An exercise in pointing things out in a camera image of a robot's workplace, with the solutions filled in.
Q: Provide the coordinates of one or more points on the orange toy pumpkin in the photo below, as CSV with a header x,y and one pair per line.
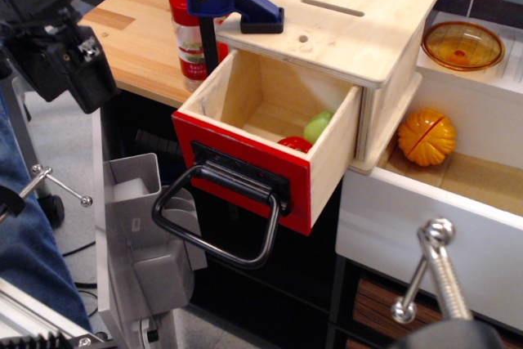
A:
x,y
427,137

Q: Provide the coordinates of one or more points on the silver clamp screw right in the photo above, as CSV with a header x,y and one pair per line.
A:
x,y
434,237

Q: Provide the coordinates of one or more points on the wooden bench top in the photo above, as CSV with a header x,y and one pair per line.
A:
x,y
140,45

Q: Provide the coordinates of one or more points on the amber glass bowl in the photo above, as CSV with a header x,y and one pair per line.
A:
x,y
463,46

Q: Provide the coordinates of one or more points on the blue black bar clamp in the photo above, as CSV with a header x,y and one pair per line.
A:
x,y
257,17

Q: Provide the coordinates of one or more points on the red lid spice jar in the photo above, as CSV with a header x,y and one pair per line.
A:
x,y
189,45

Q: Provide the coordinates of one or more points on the light wooden box housing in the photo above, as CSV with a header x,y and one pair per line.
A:
x,y
373,44

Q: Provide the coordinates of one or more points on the aluminium profile rail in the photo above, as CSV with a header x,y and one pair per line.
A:
x,y
27,323

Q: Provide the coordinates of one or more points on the grey plastic mount bracket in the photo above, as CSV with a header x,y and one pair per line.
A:
x,y
152,271

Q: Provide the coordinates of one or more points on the red toy fruit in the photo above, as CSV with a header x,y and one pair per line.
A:
x,y
296,143

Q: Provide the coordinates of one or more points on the wooden drawer with red front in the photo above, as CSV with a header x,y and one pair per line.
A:
x,y
229,130

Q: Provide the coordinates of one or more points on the white toy sink unit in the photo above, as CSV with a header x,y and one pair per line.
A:
x,y
478,188

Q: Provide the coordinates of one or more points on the green toy pear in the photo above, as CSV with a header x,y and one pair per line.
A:
x,y
316,125

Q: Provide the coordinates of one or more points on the blue jeans leg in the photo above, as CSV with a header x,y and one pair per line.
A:
x,y
30,259

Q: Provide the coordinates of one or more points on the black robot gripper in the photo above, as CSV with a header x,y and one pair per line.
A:
x,y
54,53

